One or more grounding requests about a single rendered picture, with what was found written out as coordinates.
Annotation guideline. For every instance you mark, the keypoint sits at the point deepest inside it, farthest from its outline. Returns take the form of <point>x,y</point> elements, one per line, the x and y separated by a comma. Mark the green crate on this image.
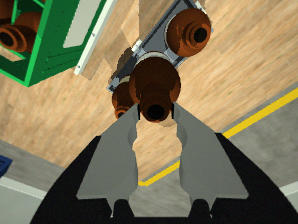
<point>64,30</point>

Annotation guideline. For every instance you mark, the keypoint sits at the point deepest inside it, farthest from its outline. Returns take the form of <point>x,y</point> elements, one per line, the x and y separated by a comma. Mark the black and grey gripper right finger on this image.
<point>214,169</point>

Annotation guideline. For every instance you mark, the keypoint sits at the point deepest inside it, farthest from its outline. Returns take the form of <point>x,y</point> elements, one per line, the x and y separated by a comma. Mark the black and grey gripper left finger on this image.
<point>105,171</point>

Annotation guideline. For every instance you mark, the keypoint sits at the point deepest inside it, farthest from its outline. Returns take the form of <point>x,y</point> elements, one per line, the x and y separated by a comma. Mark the grey rectangular tray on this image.
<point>154,42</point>

